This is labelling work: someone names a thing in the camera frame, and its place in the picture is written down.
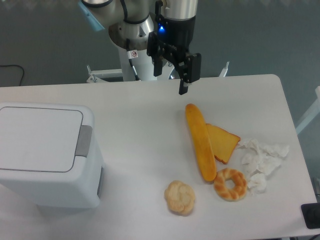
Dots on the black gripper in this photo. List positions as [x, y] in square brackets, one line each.
[170, 41]

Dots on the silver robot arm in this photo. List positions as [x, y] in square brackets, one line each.
[129, 22]

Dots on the grey trash can push button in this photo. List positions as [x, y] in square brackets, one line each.
[83, 141]

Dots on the white plastic trash can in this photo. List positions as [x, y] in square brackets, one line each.
[37, 154]

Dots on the long orange baguette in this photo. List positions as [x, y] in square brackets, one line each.
[201, 142]

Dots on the orange toast slice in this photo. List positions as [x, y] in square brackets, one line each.
[223, 142]

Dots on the crumpled white tissue paper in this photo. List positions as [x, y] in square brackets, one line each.
[260, 161]

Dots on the round pale bun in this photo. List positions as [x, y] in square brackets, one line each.
[180, 197]

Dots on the black device at table edge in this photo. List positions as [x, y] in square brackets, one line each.
[311, 215]

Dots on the braided ring bread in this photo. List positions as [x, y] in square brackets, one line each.
[230, 184]

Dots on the white frame at right edge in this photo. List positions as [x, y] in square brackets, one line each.
[309, 114]

